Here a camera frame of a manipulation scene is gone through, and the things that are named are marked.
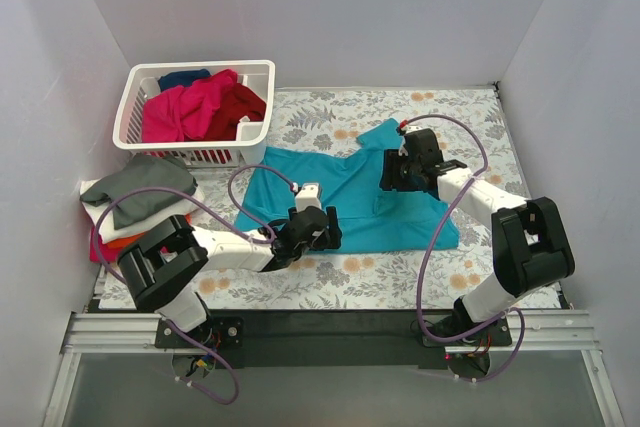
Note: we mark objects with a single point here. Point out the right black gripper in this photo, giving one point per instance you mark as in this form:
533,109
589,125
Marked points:
391,170

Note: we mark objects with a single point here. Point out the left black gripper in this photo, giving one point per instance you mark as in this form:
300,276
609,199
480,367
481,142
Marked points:
329,229

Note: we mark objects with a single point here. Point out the teal t shirt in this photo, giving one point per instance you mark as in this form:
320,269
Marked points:
371,220

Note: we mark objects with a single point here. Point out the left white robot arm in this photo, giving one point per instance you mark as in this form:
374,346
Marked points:
158,268

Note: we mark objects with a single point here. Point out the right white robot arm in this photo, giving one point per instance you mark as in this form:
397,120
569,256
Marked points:
530,248

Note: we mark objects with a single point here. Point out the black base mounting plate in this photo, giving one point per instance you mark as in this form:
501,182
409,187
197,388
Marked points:
320,338

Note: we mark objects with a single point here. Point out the dark red t shirt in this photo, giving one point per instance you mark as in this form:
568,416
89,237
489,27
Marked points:
237,103

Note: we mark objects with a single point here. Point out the pink t shirt in basket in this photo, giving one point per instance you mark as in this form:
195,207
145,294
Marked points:
185,113

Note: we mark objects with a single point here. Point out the grey folded t shirt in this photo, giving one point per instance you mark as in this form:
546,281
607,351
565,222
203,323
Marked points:
141,171

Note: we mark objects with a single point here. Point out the orange folded t shirt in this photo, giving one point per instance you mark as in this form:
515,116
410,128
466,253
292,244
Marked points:
123,242

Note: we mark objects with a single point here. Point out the navy blue t shirt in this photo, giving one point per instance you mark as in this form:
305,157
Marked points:
183,78

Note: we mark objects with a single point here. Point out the white folded t shirt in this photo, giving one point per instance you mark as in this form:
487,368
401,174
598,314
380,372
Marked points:
108,232

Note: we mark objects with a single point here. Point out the pink folded t shirt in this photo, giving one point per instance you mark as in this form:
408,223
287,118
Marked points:
100,250

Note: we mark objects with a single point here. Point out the white plastic laundry basket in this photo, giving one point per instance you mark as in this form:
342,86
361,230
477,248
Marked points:
250,143

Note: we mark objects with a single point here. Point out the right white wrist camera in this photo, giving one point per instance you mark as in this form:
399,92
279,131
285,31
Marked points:
404,128

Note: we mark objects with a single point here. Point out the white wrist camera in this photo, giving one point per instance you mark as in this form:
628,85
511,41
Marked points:
309,195
404,128

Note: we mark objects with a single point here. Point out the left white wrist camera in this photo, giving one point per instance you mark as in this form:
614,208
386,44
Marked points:
309,195

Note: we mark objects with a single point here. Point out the aluminium frame rail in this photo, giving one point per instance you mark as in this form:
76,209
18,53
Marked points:
101,333

